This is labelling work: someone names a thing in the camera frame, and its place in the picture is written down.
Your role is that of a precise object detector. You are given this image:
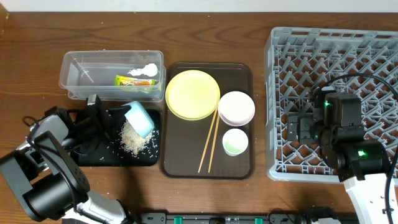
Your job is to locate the light blue bowl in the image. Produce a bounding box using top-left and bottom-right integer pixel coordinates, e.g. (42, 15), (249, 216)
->
(124, 101), (155, 138)

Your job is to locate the pile of rice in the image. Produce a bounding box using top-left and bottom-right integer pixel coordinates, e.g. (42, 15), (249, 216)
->
(119, 121), (154, 156)

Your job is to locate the green snack wrapper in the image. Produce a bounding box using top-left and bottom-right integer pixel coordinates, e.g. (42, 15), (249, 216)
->
(114, 75), (156, 86)

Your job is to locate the white tissue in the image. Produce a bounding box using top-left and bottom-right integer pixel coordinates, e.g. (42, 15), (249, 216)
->
(128, 63), (158, 77)

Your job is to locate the yellow plate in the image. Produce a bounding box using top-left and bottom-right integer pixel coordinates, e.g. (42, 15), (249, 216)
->
(165, 70), (221, 121)

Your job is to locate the pink bowl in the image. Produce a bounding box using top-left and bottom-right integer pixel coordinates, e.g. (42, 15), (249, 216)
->
(218, 91), (256, 127)

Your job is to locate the pale green cup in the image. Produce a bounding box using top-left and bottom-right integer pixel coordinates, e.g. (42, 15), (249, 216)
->
(222, 128), (249, 156)

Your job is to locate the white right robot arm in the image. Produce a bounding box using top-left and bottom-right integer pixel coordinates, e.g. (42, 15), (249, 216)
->
(288, 87), (397, 223)

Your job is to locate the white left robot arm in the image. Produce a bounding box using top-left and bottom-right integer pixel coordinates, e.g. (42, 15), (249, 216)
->
(1, 95), (136, 223)

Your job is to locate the black waste tray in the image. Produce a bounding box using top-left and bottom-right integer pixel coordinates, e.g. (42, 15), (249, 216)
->
(70, 109), (161, 167)

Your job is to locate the clear plastic waste bin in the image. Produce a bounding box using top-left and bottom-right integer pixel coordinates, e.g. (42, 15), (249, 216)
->
(59, 50), (166, 102)

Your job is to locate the grey dishwasher rack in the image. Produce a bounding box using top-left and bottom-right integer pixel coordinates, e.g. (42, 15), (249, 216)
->
(264, 27), (397, 183)

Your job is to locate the left wooden chopstick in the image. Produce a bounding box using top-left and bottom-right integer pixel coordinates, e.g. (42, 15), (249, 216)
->
(198, 109), (218, 173)

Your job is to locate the wooden chopstick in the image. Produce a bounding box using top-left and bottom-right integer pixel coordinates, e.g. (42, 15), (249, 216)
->
(208, 112), (220, 173)
(198, 109), (218, 173)

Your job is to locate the dark brown serving tray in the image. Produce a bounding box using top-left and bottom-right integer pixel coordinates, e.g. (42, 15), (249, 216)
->
(160, 62), (254, 180)

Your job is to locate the right wooden chopstick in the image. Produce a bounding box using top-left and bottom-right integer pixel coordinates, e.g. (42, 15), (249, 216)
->
(208, 112), (220, 173)

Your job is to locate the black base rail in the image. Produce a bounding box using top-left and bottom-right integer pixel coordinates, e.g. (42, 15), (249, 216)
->
(138, 207), (359, 224)

